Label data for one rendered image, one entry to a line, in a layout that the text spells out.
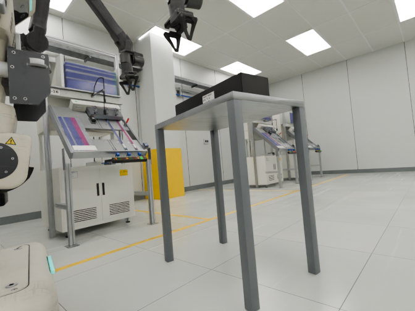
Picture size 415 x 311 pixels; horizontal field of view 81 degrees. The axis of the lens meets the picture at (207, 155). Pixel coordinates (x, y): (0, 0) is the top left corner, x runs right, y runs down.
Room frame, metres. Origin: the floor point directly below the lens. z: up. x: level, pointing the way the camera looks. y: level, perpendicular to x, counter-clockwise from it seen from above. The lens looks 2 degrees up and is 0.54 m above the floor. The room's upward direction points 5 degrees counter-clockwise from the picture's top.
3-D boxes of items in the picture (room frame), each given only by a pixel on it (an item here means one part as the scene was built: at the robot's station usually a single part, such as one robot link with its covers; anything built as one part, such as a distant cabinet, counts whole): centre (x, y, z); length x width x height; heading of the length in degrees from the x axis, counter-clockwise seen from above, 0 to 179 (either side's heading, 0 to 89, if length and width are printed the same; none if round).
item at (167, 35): (0.86, 0.08, 1.00); 0.07 x 0.07 x 0.09; 37
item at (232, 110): (1.30, -0.09, 0.40); 0.70 x 0.45 x 0.80; 36
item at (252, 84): (1.29, -0.07, 0.86); 0.57 x 0.17 x 0.11; 36
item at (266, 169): (5.21, -1.11, 0.95); 1.36 x 0.82 x 1.90; 47
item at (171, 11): (0.84, 0.06, 1.07); 0.10 x 0.07 x 0.07; 37
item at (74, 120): (2.48, 1.15, 0.65); 1.01 x 0.73 x 1.29; 47
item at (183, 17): (0.82, 0.04, 1.00); 0.07 x 0.07 x 0.09; 37
